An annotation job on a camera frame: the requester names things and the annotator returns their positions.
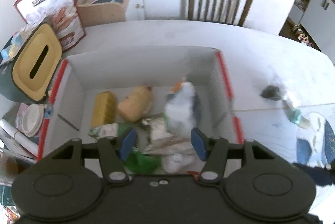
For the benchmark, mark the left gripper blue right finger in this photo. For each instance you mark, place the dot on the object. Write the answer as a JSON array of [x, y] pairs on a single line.
[[202, 144]]

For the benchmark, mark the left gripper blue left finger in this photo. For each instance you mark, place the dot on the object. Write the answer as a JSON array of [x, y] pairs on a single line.
[[125, 143]]

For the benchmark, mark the green white drawstring pouch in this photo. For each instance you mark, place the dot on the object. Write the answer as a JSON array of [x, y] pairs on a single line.
[[109, 130]]

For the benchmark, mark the white fluffy item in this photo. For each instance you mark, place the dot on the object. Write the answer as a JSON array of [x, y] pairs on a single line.
[[175, 163]]

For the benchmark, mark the silver foil bag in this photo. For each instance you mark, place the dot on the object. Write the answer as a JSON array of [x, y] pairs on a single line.
[[163, 143]]

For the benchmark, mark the clear bag with blue card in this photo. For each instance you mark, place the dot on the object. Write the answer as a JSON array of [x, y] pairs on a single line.
[[183, 110]]

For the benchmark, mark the yellow rectangular box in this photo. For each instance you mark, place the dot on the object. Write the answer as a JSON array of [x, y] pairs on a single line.
[[104, 110]]

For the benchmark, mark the yellow plush toy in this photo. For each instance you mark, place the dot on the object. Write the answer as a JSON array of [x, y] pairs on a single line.
[[137, 104]]

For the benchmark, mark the teal round sharpener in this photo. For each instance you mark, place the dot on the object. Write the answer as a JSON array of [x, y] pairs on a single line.
[[294, 115]]

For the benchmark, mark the black items small bag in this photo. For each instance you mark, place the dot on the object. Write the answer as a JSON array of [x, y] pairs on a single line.
[[272, 92]]

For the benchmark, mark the blue placemat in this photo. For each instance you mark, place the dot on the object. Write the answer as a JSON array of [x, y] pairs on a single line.
[[315, 146]]

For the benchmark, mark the olive green tube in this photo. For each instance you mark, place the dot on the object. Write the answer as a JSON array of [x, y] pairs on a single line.
[[304, 123]]

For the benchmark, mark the red cardboard box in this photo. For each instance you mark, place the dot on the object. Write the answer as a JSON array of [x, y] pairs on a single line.
[[161, 92]]

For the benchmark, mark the stack of white plates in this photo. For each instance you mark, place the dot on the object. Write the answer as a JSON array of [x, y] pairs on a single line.
[[29, 119]]

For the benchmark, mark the yellow green tissue box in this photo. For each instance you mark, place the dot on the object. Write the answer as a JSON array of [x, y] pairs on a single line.
[[27, 76]]

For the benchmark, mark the wooden side cabinet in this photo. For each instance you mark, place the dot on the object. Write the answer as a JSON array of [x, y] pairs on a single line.
[[98, 12]]

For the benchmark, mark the red white snack bag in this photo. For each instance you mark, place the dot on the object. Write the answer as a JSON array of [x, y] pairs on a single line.
[[62, 15]]

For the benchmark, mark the white wall cabinet unit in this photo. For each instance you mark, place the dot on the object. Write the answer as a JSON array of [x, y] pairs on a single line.
[[311, 22]]

